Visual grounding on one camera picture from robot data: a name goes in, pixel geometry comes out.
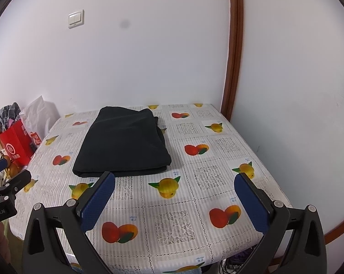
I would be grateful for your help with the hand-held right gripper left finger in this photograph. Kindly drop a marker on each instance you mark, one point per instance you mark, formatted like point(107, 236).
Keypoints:
point(99, 202)

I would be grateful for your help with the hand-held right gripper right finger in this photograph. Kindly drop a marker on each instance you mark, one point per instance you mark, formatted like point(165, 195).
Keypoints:
point(253, 202)

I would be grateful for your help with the black sweatshirt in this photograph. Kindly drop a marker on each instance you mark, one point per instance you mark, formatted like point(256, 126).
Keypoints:
point(123, 142)

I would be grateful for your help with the red paper bag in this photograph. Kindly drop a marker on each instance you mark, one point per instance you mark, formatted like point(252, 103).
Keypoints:
point(15, 145)

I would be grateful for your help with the plaid cloth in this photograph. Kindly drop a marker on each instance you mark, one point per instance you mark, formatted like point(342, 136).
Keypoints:
point(6, 115)

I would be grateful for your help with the fruit print tablecloth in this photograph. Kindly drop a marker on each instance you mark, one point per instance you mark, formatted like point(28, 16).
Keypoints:
point(206, 177)

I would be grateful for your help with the white plastic bag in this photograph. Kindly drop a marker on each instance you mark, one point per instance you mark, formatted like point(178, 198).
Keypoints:
point(40, 112)

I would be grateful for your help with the white light switch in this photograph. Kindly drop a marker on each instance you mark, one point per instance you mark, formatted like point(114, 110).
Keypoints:
point(75, 19)

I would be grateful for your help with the brown wooden door frame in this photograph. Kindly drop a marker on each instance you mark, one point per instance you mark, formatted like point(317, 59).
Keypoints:
point(236, 34)

